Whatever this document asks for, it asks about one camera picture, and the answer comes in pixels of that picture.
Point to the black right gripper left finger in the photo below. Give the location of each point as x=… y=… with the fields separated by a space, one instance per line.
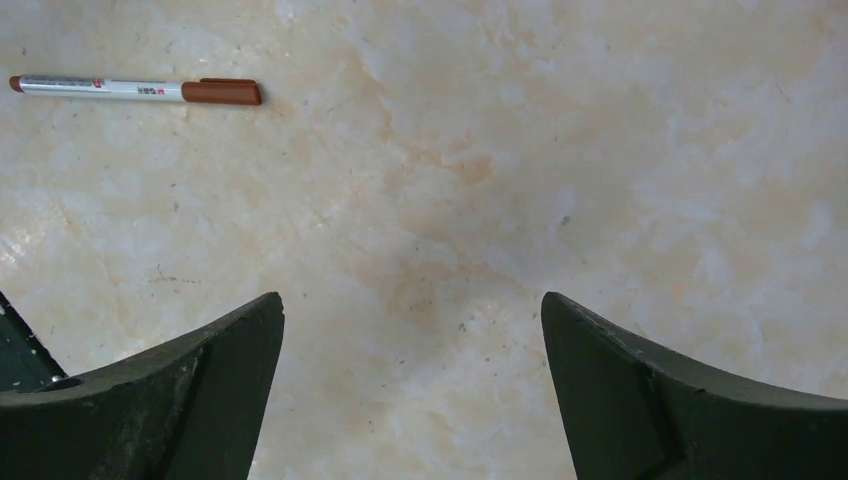
x=189 y=408

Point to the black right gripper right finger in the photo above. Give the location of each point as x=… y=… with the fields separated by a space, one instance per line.
x=634 y=409

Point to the brown marker cap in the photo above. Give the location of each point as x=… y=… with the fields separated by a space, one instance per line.
x=217 y=91

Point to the white marker pen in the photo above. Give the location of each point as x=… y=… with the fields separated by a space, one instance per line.
x=97 y=88

